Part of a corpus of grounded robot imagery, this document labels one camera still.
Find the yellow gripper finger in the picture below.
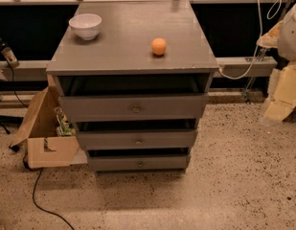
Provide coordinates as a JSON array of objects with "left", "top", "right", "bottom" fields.
[{"left": 262, "top": 61, "right": 296, "bottom": 123}]

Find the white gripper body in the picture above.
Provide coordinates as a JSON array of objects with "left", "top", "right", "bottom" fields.
[{"left": 257, "top": 20, "right": 283, "bottom": 49}]

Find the grey bottom drawer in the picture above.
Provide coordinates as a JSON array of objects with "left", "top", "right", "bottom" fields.
[{"left": 88, "top": 155, "right": 191, "bottom": 172}]

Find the grey drawer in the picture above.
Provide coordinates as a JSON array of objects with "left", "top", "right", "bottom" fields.
[
  {"left": 58, "top": 94, "right": 208, "bottom": 123},
  {"left": 88, "top": 155, "right": 191, "bottom": 172},
  {"left": 77, "top": 130, "right": 197, "bottom": 150}
]

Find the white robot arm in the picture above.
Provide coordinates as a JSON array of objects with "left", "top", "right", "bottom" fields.
[{"left": 257, "top": 3, "right": 296, "bottom": 124}]

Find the grey drawer cabinet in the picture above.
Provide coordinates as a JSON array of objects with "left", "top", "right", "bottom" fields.
[{"left": 47, "top": 1, "right": 217, "bottom": 160}]

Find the grey middle drawer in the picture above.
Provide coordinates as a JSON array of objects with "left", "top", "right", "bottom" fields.
[{"left": 77, "top": 130, "right": 197, "bottom": 150}]

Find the grey top drawer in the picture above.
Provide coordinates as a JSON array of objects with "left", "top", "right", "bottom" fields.
[{"left": 58, "top": 94, "right": 208, "bottom": 123}]

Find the open cardboard box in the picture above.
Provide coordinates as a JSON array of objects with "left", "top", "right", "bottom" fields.
[{"left": 11, "top": 75, "right": 80, "bottom": 169}]

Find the orange fruit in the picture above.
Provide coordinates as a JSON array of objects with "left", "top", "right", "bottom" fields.
[{"left": 151, "top": 38, "right": 167, "bottom": 56}]

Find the white ceramic bowl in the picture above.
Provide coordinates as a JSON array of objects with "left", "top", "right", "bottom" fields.
[{"left": 69, "top": 13, "right": 102, "bottom": 40}]

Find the green packet in box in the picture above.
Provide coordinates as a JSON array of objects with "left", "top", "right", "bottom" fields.
[{"left": 54, "top": 106, "right": 76, "bottom": 137}]

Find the small labelled bottle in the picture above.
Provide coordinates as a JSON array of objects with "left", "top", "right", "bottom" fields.
[{"left": 0, "top": 38, "right": 19, "bottom": 68}]

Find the white hanging cable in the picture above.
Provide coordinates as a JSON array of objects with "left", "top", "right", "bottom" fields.
[{"left": 217, "top": 0, "right": 284, "bottom": 81}]

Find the black floor cable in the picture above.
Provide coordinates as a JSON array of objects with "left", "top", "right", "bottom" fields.
[{"left": 8, "top": 144, "right": 76, "bottom": 230}]

